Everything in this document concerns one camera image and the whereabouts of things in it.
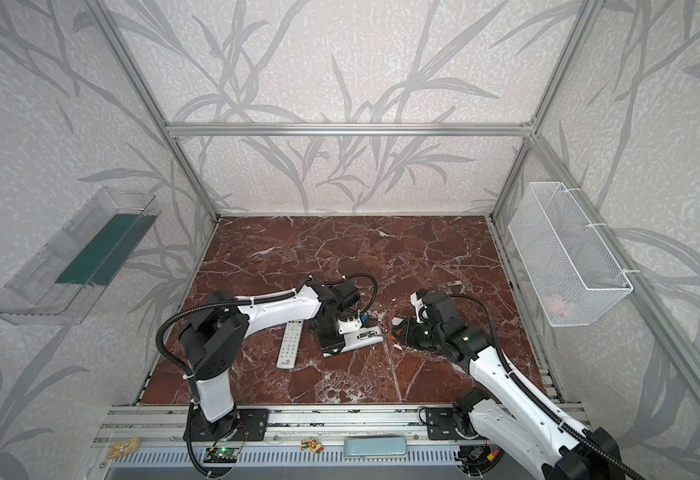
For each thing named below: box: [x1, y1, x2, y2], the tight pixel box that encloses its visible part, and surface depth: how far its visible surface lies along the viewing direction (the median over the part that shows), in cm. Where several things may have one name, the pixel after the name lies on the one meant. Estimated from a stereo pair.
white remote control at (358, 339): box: [322, 326, 384, 357], surface depth 88 cm
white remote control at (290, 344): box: [276, 319, 304, 369], surface depth 86 cm
